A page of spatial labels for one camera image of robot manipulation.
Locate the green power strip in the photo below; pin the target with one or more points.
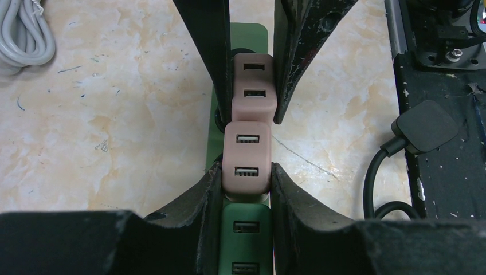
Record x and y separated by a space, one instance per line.
244 37

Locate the light green usb charger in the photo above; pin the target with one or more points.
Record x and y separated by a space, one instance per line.
246 245

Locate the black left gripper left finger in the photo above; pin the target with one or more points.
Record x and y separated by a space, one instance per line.
182 237

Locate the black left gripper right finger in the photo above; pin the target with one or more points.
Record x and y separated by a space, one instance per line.
311 238

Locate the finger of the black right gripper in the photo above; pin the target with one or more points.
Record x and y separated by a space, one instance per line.
300 29
208 24

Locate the pink usb charger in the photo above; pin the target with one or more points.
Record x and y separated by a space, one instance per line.
246 162
254 90

